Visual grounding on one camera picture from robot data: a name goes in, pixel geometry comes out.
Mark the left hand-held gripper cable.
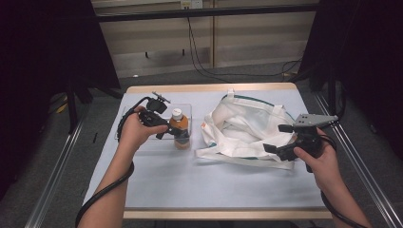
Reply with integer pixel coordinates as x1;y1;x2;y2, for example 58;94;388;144
74;96;150;228

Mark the person's right hand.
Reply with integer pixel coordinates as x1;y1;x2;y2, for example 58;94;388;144
293;127;341;193

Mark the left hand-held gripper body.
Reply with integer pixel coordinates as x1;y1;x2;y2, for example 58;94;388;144
138;91;174;134

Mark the black curtain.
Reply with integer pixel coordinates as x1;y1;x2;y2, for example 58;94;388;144
298;0;403;161
0;0;122;201

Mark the white wall socket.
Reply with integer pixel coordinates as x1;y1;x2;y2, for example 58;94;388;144
180;0;203;10

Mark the person's left hand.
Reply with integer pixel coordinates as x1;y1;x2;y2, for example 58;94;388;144
118;105;169;155

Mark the white canvas tote bag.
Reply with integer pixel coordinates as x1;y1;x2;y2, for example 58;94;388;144
194;88;297;171

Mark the aluminium floor rail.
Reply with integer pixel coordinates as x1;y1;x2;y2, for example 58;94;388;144
24;104;91;228
313;91;403;228

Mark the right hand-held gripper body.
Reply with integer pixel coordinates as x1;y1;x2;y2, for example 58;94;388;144
278;113;339;161

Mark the hand-held gripper cable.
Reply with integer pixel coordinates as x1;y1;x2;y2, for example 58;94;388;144
74;96;150;228
319;134;371;228

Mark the tea bottle with orange label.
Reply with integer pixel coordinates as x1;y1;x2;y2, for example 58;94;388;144
169;107;192;151

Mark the thin black wall cable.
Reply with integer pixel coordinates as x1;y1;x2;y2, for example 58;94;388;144
186;17;304;84

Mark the light blue table mat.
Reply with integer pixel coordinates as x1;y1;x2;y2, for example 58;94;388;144
83;89;331;211

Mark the black metal stand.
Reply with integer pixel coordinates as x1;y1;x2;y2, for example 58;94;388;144
65;74;96;135

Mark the black horizontal bar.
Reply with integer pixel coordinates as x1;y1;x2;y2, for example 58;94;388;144
96;3;319;23

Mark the right hand-held gripper cable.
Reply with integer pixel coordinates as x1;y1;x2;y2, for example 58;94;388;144
319;134;371;228

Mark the clear plastic bin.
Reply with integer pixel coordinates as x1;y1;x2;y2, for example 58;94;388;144
113;104;194;153

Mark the yellow floor item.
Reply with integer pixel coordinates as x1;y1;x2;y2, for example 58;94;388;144
55;94;69;114

